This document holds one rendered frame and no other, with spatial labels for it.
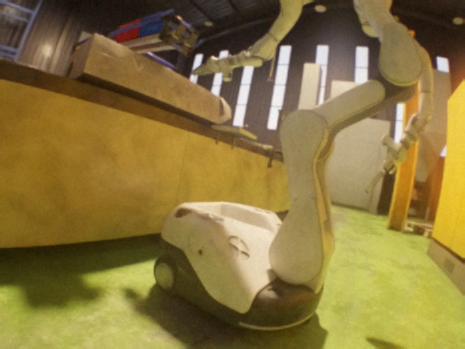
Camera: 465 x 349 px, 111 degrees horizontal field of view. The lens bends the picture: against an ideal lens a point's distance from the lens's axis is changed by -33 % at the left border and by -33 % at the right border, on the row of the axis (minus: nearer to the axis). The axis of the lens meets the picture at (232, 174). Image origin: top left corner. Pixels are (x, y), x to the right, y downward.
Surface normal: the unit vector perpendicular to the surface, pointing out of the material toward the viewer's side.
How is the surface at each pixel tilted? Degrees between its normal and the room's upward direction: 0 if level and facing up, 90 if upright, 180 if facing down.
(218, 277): 90
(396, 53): 90
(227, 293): 90
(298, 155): 90
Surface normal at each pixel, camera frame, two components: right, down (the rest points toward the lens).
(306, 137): -0.54, -0.07
